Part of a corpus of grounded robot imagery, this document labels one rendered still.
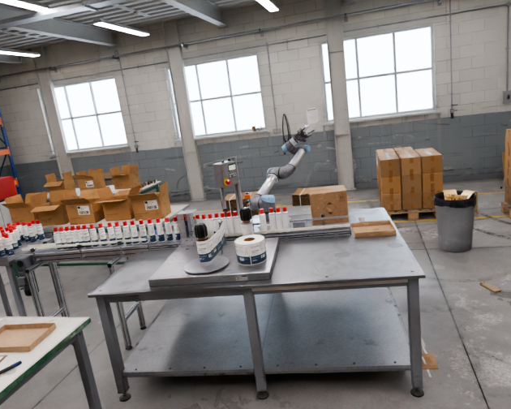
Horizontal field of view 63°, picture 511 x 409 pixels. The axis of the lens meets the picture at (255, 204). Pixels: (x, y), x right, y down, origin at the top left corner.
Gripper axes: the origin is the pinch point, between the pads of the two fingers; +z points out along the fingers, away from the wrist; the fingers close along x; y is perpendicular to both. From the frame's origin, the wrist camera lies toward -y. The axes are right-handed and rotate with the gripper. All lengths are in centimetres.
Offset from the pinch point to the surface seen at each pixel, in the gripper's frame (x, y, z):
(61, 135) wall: -78, 550, -518
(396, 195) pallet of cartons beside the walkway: 237, 99, 3
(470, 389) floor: 79, -233, -2
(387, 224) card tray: 45, -113, 9
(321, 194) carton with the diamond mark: 4, -84, -17
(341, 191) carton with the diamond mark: 12, -86, -4
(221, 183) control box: -61, -78, -68
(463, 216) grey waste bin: 189, -33, 57
